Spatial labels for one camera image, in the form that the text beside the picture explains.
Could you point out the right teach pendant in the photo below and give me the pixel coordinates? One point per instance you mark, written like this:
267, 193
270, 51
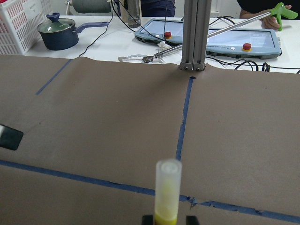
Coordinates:
245, 43

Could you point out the teach pendant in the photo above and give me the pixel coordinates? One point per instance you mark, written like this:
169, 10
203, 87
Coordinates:
157, 30
245, 43

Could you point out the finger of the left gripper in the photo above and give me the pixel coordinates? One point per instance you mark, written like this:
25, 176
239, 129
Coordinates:
10, 138

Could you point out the left teach pendant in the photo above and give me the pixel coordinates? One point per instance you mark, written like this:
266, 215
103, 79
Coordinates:
157, 30

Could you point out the clear water bottle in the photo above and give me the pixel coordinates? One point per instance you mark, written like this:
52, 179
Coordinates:
133, 13

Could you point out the yellow highlighter pen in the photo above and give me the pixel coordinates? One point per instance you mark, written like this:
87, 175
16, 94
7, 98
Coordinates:
167, 191

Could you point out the white plastic basket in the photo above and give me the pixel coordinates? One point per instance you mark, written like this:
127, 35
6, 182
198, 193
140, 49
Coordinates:
18, 24

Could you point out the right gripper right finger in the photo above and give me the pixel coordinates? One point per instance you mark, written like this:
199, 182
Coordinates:
192, 220

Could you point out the aluminium frame post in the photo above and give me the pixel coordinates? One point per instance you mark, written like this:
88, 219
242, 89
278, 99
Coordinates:
195, 31

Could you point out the dark blue saucepan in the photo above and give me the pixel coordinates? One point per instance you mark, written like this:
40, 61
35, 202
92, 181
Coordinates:
61, 33

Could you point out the green handled reach grabber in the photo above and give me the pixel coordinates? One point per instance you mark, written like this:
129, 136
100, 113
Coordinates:
278, 11

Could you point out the person in black shirt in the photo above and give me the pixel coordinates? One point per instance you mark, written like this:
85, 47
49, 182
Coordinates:
249, 9

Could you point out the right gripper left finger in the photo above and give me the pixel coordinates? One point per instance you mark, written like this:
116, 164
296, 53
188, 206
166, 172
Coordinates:
147, 220

